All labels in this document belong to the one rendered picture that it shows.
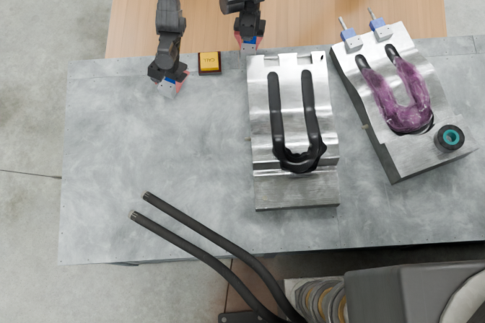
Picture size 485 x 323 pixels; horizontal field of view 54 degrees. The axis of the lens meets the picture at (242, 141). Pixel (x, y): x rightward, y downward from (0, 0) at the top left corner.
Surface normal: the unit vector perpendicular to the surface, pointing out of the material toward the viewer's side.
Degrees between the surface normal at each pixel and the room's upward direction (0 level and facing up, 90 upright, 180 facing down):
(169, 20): 39
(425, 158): 0
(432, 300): 0
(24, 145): 0
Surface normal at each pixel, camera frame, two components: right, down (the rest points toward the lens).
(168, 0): -0.09, 0.38
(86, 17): -0.03, -0.29
